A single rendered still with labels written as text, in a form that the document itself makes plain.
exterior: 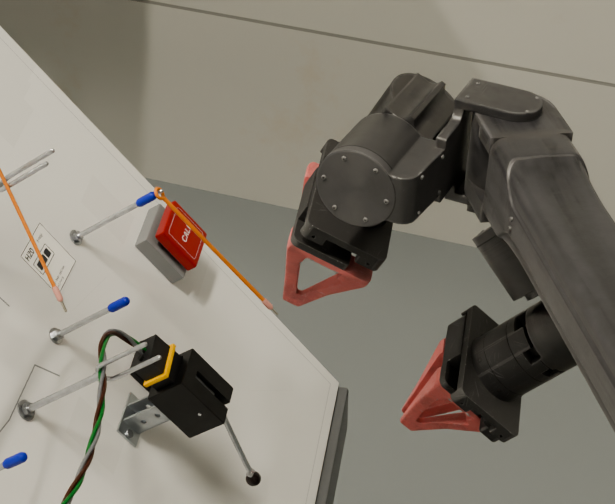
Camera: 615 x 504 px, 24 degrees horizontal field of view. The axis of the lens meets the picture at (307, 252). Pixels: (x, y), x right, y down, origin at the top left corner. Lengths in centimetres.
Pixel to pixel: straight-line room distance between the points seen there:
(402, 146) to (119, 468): 44
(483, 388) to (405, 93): 27
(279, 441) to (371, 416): 129
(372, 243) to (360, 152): 13
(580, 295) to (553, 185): 11
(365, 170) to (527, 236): 12
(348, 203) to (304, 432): 57
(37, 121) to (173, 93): 176
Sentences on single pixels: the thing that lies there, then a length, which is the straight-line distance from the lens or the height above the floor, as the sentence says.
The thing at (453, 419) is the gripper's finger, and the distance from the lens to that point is 120.
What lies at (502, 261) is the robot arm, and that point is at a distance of 111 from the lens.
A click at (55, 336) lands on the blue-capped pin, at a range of 125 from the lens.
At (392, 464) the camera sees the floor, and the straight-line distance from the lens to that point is 266.
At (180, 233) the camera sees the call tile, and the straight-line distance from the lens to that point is 139.
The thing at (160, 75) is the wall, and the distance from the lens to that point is 310.
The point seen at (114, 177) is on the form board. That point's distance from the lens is 141.
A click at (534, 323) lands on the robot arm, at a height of 124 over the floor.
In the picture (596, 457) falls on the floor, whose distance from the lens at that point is 272.
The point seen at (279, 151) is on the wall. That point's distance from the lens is 310.
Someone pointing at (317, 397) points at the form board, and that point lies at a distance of 154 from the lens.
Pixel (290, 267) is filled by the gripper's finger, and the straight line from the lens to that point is 108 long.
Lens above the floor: 201
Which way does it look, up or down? 41 degrees down
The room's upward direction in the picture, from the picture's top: straight up
